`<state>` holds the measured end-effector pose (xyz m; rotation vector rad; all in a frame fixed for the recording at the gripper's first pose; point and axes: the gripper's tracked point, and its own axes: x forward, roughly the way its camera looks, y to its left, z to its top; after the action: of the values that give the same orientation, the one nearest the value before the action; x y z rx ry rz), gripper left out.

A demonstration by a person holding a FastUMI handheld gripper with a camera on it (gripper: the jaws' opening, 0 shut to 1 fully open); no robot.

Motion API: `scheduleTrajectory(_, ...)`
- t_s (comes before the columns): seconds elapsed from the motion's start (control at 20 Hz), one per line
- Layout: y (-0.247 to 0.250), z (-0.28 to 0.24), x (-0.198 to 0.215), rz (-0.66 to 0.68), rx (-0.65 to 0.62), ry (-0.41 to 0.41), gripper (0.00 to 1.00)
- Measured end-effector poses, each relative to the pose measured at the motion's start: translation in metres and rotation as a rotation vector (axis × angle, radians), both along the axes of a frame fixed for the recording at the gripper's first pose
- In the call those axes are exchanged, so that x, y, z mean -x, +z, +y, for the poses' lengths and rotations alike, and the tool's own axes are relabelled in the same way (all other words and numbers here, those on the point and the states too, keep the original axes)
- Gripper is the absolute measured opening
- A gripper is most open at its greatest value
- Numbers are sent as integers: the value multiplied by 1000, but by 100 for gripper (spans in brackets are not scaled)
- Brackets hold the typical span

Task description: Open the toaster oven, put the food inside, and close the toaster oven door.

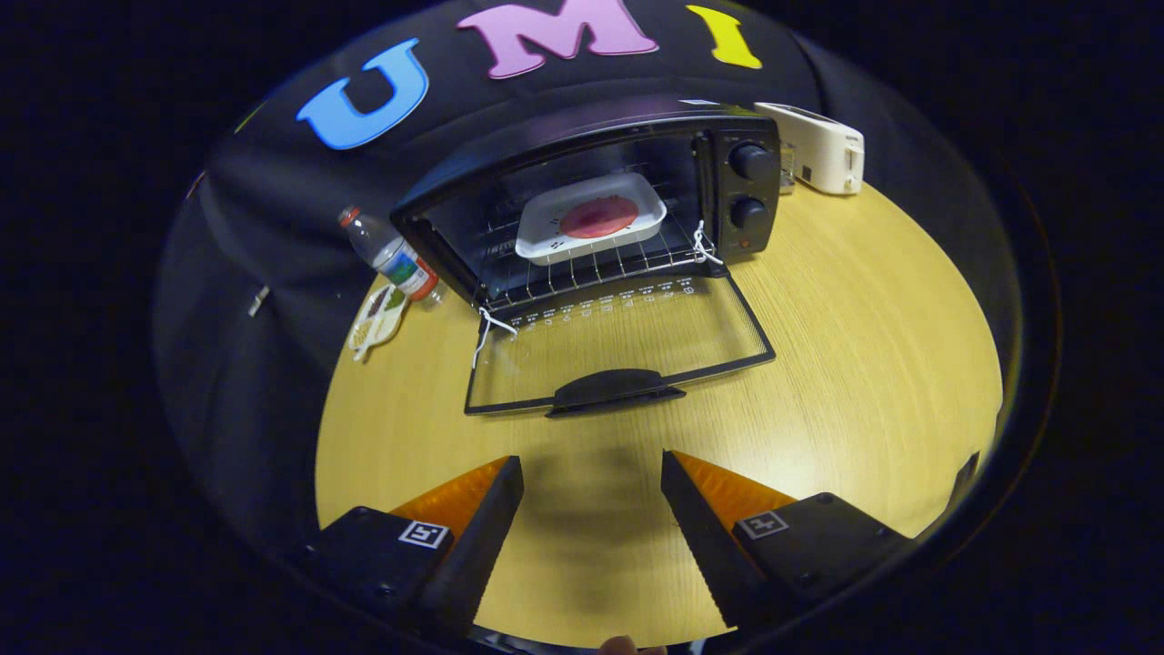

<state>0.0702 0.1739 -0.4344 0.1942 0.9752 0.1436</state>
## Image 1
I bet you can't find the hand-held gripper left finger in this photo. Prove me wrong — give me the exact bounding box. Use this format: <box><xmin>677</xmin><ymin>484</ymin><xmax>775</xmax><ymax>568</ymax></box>
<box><xmin>307</xmin><ymin>456</ymin><xmax>526</xmax><ymax>640</ymax></box>

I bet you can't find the white string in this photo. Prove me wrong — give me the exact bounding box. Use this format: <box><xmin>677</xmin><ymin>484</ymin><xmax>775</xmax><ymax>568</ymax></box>
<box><xmin>471</xmin><ymin>307</ymin><xmax>519</xmax><ymax>369</ymax></box>
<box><xmin>692</xmin><ymin>220</ymin><xmax>726</xmax><ymax>267</ymax></box>

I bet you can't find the black toaster oven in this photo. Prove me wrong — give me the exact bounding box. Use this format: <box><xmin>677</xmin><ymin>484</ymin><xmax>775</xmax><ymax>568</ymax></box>
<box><xmin>391</xmin><ymin>100</ymin><xmax>783</xmax><ymax>419</ymax></box>

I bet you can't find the pink ham slice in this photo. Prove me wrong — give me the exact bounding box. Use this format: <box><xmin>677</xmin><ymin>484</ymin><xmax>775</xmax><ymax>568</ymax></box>
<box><xmin>559</xmin><ymin>195</ymin><xmax>640</xmax><ymax>240</ymax></box>

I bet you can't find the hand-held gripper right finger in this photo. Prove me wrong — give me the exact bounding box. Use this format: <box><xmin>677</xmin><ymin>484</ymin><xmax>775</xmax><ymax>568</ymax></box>
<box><xmin>660</xmin><ymin>450</ymin><xmax>917</xmax><ymax>632</ymax></box>

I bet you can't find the white square plate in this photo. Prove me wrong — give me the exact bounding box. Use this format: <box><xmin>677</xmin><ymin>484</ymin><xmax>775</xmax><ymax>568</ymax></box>
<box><xmin>515</xmin><ymin>173</ymin><xmax>667</xmax><ymax>267</ymax></box>

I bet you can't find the divided snack dish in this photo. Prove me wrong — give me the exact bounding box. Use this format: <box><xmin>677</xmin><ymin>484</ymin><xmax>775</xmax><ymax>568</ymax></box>
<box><xmin>348</xmin><ymin>284</ymin><xmax>412</xmax><ymax>362</ymax></box>

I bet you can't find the clear water bottle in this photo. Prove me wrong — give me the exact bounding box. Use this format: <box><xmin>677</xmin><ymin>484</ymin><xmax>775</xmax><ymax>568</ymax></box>
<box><xmin>338</xmin><ymin>206</ymin><xmax>444</xmax><ymax>304</ymax></box>

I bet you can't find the white bread toaster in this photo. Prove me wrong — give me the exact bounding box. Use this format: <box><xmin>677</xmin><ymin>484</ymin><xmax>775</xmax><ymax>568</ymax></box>
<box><xmin>755</xmin><ymin>102</ymin><xmax>866</xmax><ymax>196</ymax></box>

